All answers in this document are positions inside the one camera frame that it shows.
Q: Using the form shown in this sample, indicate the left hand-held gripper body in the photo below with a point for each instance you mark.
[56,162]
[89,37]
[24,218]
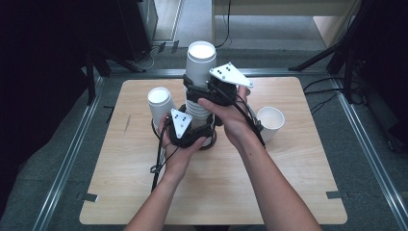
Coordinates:
[180,122]

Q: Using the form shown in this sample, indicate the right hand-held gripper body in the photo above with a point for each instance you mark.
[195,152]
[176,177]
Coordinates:
[231,75]

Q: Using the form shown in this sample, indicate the tall stack of white cups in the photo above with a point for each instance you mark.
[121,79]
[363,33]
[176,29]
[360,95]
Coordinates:
[200,65]

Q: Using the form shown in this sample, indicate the single white paper cup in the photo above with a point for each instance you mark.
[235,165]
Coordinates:
[271,123]

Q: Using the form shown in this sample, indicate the person's right hand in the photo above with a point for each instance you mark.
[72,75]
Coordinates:
[234,123]

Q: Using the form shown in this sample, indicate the person's left hand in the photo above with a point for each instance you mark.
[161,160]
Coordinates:
[178,157]

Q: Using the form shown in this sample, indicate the short stack of white cups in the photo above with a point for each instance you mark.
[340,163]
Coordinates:
[159,106]

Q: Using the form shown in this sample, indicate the black cabinet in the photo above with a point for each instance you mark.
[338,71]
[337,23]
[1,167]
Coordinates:
[134,29]

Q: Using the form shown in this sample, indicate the black metal stand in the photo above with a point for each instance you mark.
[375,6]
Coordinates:
[91,77]

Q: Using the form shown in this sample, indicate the light wooden furniture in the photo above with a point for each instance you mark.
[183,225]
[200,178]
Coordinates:
[330,30]

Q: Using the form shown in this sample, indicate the black tripod stand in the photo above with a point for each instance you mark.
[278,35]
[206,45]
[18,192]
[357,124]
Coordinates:
[340,45]

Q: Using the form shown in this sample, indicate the grey tape strip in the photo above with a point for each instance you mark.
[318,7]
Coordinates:
[88,197]
[335,194]

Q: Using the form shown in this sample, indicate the aluminium frame rail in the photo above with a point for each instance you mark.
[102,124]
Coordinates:
[272,71]
[372,154]
[65,163]

